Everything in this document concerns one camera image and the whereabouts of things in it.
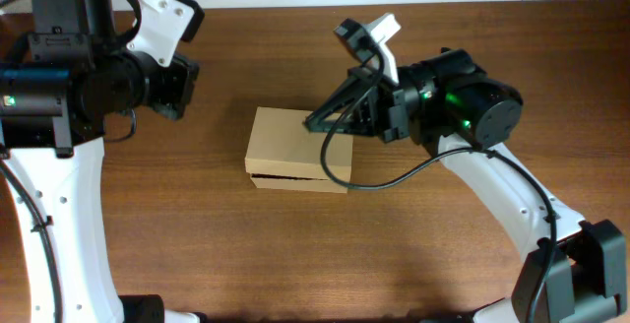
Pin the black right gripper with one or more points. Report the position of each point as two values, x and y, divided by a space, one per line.
389 111

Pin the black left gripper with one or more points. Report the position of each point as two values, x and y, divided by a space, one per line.
178 87

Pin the cardboard box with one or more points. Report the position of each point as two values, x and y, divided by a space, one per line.
283 155

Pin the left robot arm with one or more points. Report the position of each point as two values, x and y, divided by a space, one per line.
85 60

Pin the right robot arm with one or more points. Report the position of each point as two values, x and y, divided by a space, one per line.
573 270

